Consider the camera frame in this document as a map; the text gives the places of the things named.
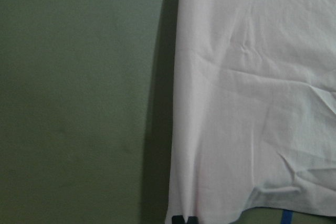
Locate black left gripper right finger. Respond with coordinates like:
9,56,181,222
186,216,197,224

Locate pink Snoopy t-shirt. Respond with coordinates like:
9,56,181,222
165,0,335,223

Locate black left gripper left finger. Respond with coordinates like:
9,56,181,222
171,215,185,224

